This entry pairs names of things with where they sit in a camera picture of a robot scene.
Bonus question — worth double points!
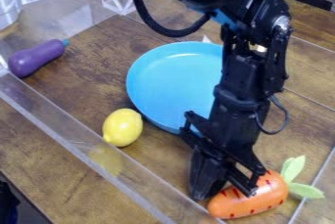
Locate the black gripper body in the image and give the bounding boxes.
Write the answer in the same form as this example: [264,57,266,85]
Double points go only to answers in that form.
[181,86,269,175]

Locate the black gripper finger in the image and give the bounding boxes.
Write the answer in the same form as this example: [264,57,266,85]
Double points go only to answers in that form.
[226,166,261,198]
[189,147,227,201]

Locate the orange toy carrot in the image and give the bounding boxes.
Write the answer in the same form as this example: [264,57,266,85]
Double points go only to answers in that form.
[206,156,324,220]

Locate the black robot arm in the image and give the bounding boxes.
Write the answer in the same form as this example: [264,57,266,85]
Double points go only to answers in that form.
[181,0,292,201]

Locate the blue round plate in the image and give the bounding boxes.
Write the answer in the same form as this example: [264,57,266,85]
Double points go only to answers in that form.
[126,41,222,134]

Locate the yellow toy lemon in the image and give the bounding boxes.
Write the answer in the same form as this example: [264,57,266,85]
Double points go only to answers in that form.
[101,109,142,147]

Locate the purple toy eggplant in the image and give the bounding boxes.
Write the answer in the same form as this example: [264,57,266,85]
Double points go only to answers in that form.
[8,39,69,78]

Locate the clear acrylic barrier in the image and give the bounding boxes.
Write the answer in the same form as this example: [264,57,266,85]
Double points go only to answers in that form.
[0,1,335,224]

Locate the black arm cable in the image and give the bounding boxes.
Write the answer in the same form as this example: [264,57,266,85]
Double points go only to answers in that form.
[127,0,213,39]

